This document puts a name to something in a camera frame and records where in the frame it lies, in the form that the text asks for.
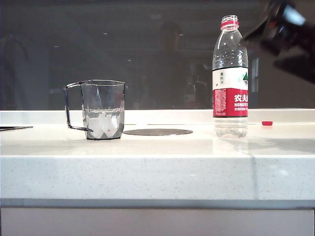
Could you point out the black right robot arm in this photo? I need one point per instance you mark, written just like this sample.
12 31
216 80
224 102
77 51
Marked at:
300 66

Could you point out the dark round flat disc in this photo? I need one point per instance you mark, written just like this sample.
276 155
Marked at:
157 132

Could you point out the clear red-label mineral water bottle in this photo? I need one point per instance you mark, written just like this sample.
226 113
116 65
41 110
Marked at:
230 103

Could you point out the clear faceted plastic mug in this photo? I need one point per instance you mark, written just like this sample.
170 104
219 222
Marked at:
103 123

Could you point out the dark flat cooktop panel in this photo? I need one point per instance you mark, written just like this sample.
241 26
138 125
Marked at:
12 128

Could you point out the white cabinet front panel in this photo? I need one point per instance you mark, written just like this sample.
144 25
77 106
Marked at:
157 222

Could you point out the red bottle cap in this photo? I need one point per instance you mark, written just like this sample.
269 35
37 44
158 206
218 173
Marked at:
267 123

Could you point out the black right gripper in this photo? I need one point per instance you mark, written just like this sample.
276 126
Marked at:
270 32

